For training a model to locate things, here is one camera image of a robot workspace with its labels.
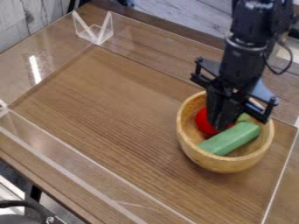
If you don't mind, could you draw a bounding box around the red plush fruit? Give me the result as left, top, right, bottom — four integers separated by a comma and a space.
195, 108, 250, 136

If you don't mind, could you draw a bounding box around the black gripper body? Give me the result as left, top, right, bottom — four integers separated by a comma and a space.
191, 38, 279, 123

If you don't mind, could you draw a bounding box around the wooden bowl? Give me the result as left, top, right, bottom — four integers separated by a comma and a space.
177, 91, 275, 173

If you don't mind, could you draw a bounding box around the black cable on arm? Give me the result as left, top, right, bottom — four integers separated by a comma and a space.
263, 38, 295, 76

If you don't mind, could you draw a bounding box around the black table leg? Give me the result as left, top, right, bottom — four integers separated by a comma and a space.
30, 185, 43, 201

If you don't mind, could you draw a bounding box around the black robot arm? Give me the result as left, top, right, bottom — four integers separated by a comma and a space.
191, 0, 295, 130

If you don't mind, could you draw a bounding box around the green rectangular block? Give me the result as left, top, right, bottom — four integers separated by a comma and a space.
198, 122, 261, 157

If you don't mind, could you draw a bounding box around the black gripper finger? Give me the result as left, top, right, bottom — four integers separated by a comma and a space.
219, 93, 247, 130
207, 86, 226, 126

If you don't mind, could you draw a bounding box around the clear acrylic corner bracket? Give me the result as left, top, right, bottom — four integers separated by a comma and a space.
71, 11, 114, 46

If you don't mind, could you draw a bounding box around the clear acrylic front wall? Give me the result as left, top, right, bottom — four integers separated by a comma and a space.
0, 100, 195, 224

